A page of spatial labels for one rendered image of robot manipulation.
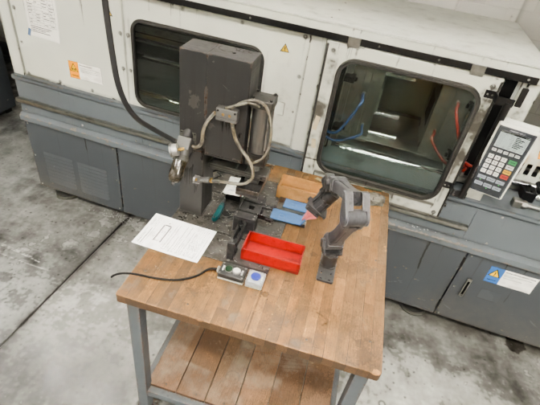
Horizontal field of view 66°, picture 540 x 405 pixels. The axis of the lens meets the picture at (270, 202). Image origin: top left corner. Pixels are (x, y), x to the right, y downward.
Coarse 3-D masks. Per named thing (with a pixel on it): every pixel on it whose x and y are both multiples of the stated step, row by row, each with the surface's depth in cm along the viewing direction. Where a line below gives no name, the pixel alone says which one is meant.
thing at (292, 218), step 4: (272, 212) 186; (276, 212) 186; (280, 212) 187; (284, 212) 187; (288, 212) 188; (272, 216) 183; (276, 216) 184; (280, 216) 184; (284, 216) 185; (288, 216) 185; (292, 216) 186; (296, 216) 186; (300, 216) 187; (284, 220) 182; (288, 220) 183; (292, 220) 183; (296, 220) 184; (300, 220) 184; (304, 220) 181; (296, 224) 182; (300, 224) 182
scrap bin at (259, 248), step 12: (252, 240) 181; (264, 240) 180; (276, 240) 178; (252, 252) 169; (264, 252) 177; (276, 252) 178; (288, 252) 179; (300, 252) 178; (264, 264) 172; (276, 264) 170; (288, 264) 168; (300, 264) 167
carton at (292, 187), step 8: (288, 176) 216; (280, 184) 215; (288, 184) 219; (296, 184) 217; (304, 184) 216; (312, 184) 215; (320, 184) 214; (280, 192) 209; (288, 192) 207; (296, 192) 206; (304, 192) 205; (312, 192) 217; (296, 200) 209; (304, 200) 208
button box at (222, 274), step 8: (224, 264) 165; (232, 264) 166; (120, 272) 160; (128, 272) 159; (200, 272) 163; (224, 272) 162; (232, 272) 162; (240, 272) 163; (176, 280) 159; (232, 280) 162; (240, 280) 161
